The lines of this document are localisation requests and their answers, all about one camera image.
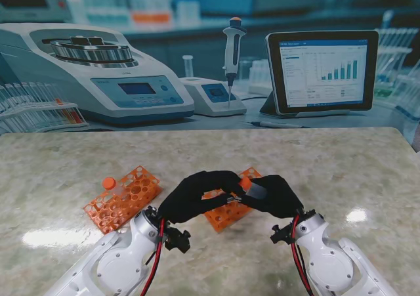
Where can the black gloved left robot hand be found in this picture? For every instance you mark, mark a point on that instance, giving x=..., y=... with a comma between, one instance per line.
x=187, y=201

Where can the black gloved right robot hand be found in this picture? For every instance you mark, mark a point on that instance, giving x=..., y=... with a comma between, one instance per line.
x=279, y=197

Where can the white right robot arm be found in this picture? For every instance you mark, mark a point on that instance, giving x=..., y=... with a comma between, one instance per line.
x=331, y=263

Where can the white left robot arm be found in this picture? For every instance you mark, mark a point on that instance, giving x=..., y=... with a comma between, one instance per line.
x=118, y=260

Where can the orange plastic test tube rack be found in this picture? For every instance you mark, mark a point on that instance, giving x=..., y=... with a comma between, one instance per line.
x=216, y=220
x=98, y=217

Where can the printed laboratory backdrop poster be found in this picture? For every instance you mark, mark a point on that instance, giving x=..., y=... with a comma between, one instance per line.
x=210, y=46

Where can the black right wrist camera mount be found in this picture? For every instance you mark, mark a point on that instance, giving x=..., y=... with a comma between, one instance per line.
x=280, y=234

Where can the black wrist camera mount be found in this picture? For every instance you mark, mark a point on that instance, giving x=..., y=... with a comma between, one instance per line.
x=178, y=240
x=280, y=234

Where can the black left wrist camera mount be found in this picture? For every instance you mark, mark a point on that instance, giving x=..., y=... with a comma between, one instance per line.
x=178, y=240

